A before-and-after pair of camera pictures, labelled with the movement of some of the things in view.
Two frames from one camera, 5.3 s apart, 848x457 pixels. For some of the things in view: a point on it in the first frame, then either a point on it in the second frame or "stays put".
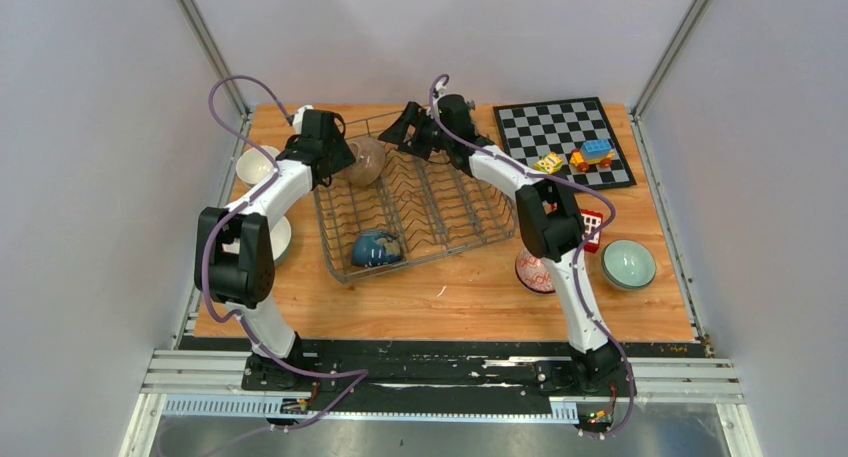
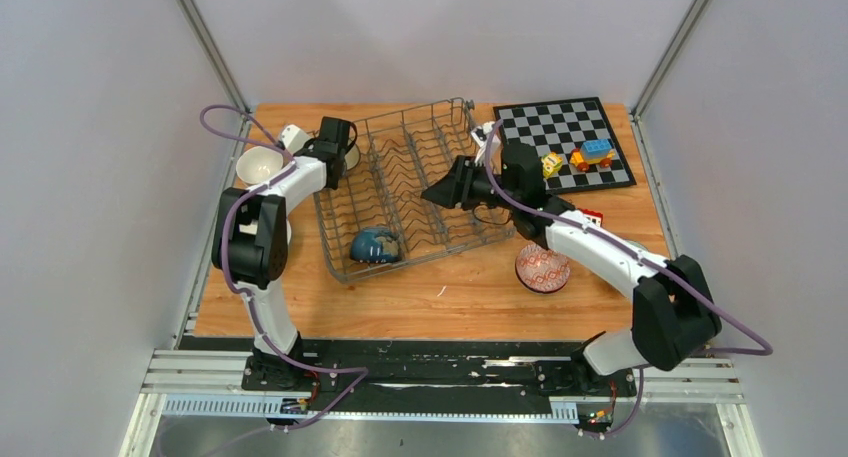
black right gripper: [416, 116] to [456, 187]
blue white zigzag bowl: [534, 273] stays put
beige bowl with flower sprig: [252, 165] stays put
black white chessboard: [532, 130] stays put
